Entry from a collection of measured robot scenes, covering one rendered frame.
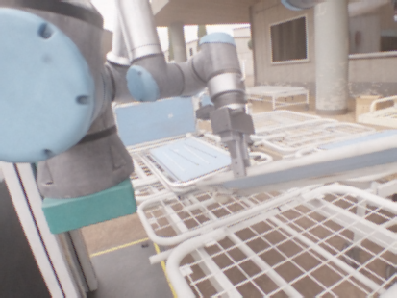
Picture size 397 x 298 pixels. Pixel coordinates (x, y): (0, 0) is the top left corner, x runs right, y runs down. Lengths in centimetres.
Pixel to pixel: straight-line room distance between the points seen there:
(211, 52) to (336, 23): 482
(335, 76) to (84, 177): 513
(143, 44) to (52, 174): 35
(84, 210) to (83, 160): 9
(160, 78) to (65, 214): 36
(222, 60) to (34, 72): 45
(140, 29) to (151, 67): 9
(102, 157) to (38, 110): 22
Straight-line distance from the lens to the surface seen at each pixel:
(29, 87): 27
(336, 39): 537
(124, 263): 121
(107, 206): 48
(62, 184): 48
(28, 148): 29
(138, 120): 222
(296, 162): 54
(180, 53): 1182
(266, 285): 146
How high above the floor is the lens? 106
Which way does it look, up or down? 17 degrees down
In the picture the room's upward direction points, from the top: 7 degrees counter-clockwise
